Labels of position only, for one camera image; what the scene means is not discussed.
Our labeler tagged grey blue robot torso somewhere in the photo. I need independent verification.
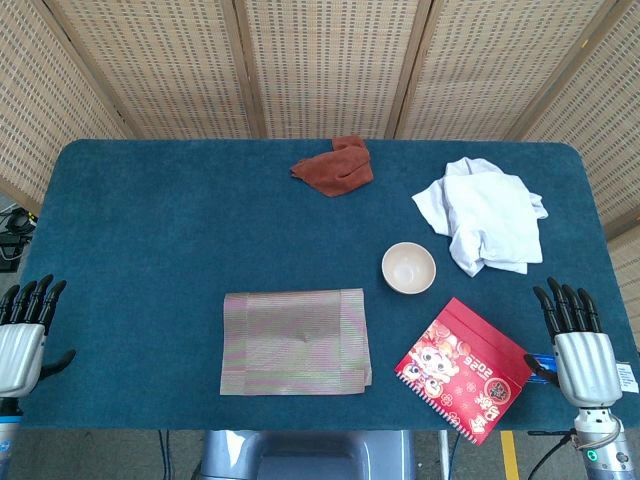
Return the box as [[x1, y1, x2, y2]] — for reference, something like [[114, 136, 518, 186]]
[[192, 429, 416, 480]]

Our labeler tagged beige bowl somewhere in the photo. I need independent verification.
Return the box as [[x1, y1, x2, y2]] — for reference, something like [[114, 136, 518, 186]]
[[381, 241, 437, 295]]

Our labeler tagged crumpled white cloth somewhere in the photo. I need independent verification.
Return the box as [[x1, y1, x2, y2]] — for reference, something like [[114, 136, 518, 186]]
[[411, 157, 550, 278]]

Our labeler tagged blue white toothpaste box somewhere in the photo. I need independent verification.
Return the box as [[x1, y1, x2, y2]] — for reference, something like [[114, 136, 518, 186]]
[[524, 352, 640, 394]]

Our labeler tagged black equipment with cables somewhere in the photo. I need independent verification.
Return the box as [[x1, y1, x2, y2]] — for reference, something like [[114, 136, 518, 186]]
[[0, 207, 39, 274]]

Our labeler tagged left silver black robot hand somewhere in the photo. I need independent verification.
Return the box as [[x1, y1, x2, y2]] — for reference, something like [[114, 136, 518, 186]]
[[0, 273, 77, 399]]

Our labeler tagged red spiral desk calendar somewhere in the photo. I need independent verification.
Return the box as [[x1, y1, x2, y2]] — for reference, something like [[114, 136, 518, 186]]
[[394, 297, 536, 446]]

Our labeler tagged yellow floor tape strip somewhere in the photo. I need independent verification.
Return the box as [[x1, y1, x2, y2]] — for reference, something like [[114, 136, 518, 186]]
[[499, 430, 519, 480]]

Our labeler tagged blue carpet table cover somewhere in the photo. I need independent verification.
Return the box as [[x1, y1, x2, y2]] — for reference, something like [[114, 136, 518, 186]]
[[0, 138, 640, 432]]

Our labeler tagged white table leg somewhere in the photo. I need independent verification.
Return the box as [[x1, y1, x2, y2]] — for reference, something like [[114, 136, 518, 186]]
[[437, 430, 451, 480]]

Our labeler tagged silver woven placemat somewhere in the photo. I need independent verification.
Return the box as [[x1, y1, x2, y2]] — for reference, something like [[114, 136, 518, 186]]
[[218, 287, 374, 396]]

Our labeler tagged rust brown cloth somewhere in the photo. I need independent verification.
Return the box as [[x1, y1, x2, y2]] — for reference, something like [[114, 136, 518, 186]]
[[290, 135, 375, 199]]

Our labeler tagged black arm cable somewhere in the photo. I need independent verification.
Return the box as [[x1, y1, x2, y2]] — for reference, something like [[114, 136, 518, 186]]
[[527, 429, 576, 480]]

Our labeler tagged bamboo folding screen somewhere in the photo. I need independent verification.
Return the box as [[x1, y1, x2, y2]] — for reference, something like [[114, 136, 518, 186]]
[[0, 0, 640, 331]]

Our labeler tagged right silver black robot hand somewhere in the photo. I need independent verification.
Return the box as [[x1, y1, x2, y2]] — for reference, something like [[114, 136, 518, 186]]
[[523, 277, 625, 407]]

